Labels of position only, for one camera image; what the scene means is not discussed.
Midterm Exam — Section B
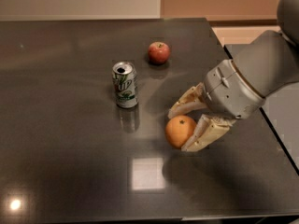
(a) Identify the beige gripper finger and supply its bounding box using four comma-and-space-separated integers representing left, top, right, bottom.
168, 82, 207, 119
181, 114, 235, 152

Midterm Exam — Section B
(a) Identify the orange fruit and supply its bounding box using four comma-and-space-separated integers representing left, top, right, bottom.
165, 115, 196, 149

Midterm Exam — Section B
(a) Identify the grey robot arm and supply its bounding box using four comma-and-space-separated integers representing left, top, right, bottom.
168, 0, 299, 152

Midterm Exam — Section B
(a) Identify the green white 7up can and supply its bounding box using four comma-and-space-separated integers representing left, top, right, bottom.
112, 61, 138, 108

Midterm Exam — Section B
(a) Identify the red apple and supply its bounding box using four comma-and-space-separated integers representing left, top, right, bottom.
148, 42, 170, 64

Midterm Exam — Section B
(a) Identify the grey side table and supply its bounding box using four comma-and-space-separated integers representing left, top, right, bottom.
223, 43, 299, 175

